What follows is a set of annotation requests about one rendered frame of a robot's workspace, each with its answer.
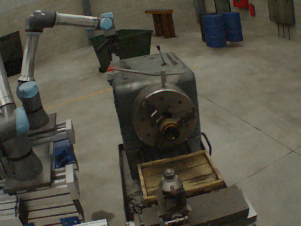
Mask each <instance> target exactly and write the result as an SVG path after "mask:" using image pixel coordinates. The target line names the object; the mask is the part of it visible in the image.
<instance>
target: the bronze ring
mask: <svg viewBox="0 0 301 226"><path fill-rule="evenodd" d="M159 131H160V133H161V134H162V135H163V136H164V137H165V139H166V140H168V141H174V140H176V139H177V138H178V137H179V135H180V132H179V125H178V122H177V121H176V120H175V119H172V118H169V119H166V120H164V121H163V122H162V123H161V125H160V126H159Z"/></svg>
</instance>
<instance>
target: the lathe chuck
mask: <svg viewBox="0 0 301 226"><path fill-rule="evenodd" d="M165 86H166V87H167V88H160V87H162V84H161V85H155V86H153V87H150V88H148V89H147V90H146V91H144V92H143V93H141V94H140V96H138V98H137V99H136V101H135V104H134V106H133V111H132V118H133V124H134V128H135V131H136V134H137V135H138V137H139V138H140V139H141V140H142V141H143V142H145V143H146V144H148V145H150V146H152V147H155V145H156V140H157V137H158V133H159V125H158V124H157V123H156V120H154V119H153V118H152V117H151V115H150V114H148V113H147V112H146V111H145V110H144V108H143V106H141V104H140V102H141V101H142V100H143V99H144V97H145V98H146V99H147V100H148V101H150V102H151V103H152V105H154V106H155V107H156V108H157V109H158V110H160V111H162V112H171V113H172V114H175V113H178V112H181V111H184V110H187V109H189V108H194V105H193V103H192V101H191V100H190V99H189V97H188V95H187V94H186V93H185V92H184V91H183V90H181V89H180V88H178V87H176V86H174V85H168V84H165ZM194 117H195V118H193V119H190V120H187V123H184V124H182V127H180V128H179V132H180V135H179V137H178V138H177V139H176V140H174V141H168V143H166V146H165V148H170V147H174V146H176V145H179V144H180V143H182V142H183V141H185V140H186V139H187V138H188V137H189V136H190V134H191V133H192V131H193V129H194V127H195V124H196V113H195V114H194Z"/></svg>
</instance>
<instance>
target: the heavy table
mask: <svg viewBox="0 0 301 226"><path fill-rule="evenodd" d="M172 12H173V10H172V9H150V10H146V11H145V13H146V14H152V16H153V23H154V27H155V34H156V35H154V36H162V35H164V36H165V37H164V38H165V39H168V38H173V37H178V36H176V34H175V30H174V25H173V17H172ZM158 22H159V23H158ZM160 33H161V34H160Z"/></svg>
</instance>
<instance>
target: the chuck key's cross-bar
mask: <svg viewBox="0 0 301 226"><path fill-rule="evenodd" d="M114 70H115V71H116V70H118V71H125V72H131V73H136V74H142V75H149V76H152V77H156V76H161V74H150V73H146V72H139V71H133V70H129V69H123V68H114ZM179 74H184V72H171V73H165V75H179Z"/></svg>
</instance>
